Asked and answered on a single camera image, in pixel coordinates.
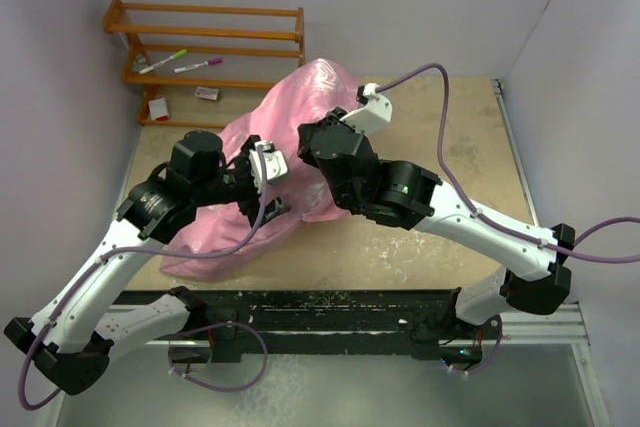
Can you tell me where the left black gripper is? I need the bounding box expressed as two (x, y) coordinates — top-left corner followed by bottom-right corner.
(192, 139), (289, 227)

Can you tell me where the pink satin pillowcase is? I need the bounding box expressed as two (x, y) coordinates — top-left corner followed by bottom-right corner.
(158, 58), (369, 278)

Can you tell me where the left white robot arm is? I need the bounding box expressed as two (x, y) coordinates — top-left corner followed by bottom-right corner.
(4, 131), (289, 410)

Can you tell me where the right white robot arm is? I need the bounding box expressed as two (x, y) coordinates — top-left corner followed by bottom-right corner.
(297, 108), (575, 338)

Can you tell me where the small white card packet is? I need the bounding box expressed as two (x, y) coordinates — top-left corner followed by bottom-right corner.
(194, 87), (219, 101)

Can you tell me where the white red eraser box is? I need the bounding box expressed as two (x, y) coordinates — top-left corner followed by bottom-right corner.
(148, 98), (170, 121)

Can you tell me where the magenta capped marker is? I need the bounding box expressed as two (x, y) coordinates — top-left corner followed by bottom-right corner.
(173, 58), (223, 74)

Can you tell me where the green capped marker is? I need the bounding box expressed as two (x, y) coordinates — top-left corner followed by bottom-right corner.
(139, 49), (187, 75)

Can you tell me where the wooden shelf rack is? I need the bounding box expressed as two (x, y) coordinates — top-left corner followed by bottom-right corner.
(102, 0), (306, 125)

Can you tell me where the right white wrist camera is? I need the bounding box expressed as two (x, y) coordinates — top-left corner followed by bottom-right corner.
(341, 83), (393, 135)

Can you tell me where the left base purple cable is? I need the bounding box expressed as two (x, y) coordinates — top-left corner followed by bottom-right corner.
(168, 321), (270, 392)

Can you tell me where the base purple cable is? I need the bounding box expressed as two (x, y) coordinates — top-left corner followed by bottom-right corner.
(168, 321), (270, 392)
(447, 314), (504, 379)

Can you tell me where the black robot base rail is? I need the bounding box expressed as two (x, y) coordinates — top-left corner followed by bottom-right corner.
(177, 289), (501, 364)

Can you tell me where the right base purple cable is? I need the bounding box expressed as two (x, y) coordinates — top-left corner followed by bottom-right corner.
(447, 314), (504, 379)

